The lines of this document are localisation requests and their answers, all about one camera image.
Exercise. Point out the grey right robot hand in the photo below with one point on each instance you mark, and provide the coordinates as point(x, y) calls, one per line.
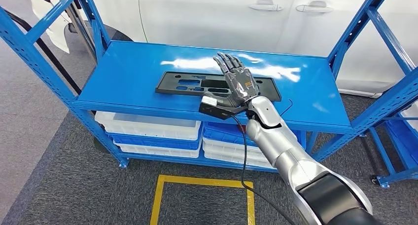
point(241, 83)

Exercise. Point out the black plastic panel part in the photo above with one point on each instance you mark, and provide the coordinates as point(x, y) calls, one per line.
point(267, 89)

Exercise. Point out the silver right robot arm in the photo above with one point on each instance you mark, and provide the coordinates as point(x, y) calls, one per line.
point(281, 141)

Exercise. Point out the blue metal shelf rack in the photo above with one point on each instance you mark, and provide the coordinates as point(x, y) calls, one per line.
point(130, 73)

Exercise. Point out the blue wheeled shelf rack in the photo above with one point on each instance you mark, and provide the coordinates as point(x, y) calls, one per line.
point(396, 177)

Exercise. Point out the white car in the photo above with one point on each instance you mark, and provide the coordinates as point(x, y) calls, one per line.
point(196, 14)

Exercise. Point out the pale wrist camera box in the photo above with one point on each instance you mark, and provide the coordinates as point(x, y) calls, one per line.
point(209, 101)

